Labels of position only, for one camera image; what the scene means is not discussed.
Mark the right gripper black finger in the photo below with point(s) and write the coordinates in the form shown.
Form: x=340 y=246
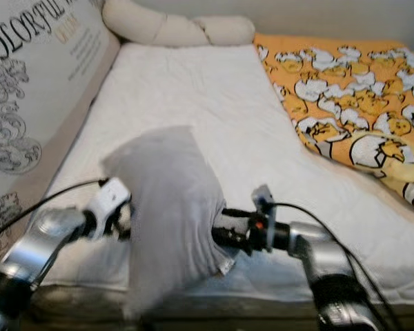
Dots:
x=236 y=214
x=229 y=238

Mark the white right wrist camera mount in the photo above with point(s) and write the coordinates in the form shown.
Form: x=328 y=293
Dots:
x=263 y=196

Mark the white quilted mattress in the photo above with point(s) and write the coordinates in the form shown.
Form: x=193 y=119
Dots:
x=221 y=96

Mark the yellow cartoon print blanket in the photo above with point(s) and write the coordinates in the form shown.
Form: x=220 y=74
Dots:
x=338 y=89

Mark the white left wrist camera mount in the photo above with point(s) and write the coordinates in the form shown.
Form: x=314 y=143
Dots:
x=114 y=194

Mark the grey printed headboard cushion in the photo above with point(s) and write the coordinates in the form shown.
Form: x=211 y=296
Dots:
x=41 y=69

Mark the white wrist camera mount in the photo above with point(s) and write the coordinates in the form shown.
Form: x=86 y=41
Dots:
x=263 y=196
x=114 y=194

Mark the grey bed base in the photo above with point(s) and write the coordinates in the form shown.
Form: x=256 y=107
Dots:
x=269 y=310

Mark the grey pillow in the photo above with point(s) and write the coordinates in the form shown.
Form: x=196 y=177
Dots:
x=172 y=207

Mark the beige knotted bolster pillow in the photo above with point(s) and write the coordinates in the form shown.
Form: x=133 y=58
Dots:
x=172 y=29

